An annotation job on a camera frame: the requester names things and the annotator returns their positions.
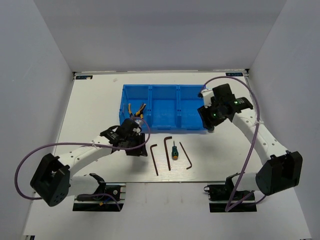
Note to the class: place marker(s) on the right corner logo sticker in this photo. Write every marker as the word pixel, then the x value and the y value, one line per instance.
pixel 234 74

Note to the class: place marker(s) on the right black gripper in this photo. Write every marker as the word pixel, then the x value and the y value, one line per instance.
pixel 204 113

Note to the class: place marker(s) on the middle large hex key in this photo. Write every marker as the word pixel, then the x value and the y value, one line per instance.
pixel 166 151

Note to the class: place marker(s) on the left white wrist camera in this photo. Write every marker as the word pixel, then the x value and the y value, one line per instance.
pixel 138 125

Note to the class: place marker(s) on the corner logo sticker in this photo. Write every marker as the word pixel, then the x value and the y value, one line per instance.
pixel 234 74
pixel 84 77

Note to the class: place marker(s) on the green orange-tipped screwdriver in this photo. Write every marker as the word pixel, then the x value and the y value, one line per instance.
pixel 174 152

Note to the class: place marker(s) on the blue three-compartment plastic bin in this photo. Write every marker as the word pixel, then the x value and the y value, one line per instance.
pixel 169 107

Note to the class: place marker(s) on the left corner logo sticker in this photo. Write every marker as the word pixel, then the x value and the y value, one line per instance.
pixel 84 77

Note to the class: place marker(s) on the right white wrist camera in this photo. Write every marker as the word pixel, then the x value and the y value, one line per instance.
pixel 207 95

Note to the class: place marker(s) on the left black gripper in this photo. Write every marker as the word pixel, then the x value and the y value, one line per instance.
pixel 140 137

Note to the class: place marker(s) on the left dark hex key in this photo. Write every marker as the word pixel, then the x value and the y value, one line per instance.
pixel 153 158

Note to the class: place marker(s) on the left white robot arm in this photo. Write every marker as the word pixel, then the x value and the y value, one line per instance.
pixel 55 177

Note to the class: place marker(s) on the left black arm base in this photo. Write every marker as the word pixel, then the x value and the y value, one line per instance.
pixel 108 198

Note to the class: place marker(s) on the orange-handled small pliers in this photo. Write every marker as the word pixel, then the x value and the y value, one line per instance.
pixel 130 111

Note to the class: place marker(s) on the small green stubby screwdriver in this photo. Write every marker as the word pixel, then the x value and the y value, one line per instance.
pixel 211 130

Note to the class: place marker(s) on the right thin hex key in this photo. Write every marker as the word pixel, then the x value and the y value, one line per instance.
pixel 187 157

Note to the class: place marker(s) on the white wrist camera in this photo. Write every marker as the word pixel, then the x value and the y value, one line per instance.
pixel 207 95
pixel 138 125

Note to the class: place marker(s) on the yellow-handled needle-nose pliers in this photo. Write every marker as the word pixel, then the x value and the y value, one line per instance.
pixel 140 112

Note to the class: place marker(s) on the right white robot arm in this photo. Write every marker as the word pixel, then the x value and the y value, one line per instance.
pixel 281 168

